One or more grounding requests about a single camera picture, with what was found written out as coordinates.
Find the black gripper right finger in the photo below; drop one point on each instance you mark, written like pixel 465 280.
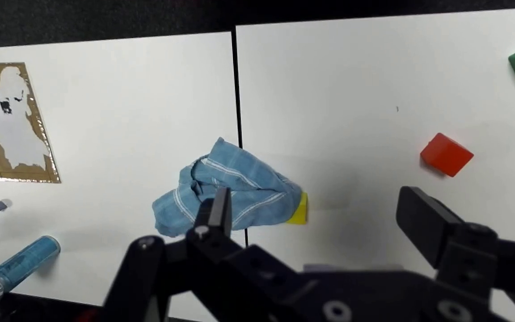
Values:
pixel 430 226

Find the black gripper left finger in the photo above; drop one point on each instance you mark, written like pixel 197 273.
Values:
pixel 219 221

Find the blue striped cloth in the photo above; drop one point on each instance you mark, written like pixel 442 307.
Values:
pixel 245 180

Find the yellow block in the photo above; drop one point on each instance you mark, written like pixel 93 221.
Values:
pixel 301 212

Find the red block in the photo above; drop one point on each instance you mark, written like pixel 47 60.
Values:
pixel 446 155

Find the blue drink can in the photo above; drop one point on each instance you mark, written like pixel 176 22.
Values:
pixel 25 262

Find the small grey-blue cap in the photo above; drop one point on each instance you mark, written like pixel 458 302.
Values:
pixel 0 205

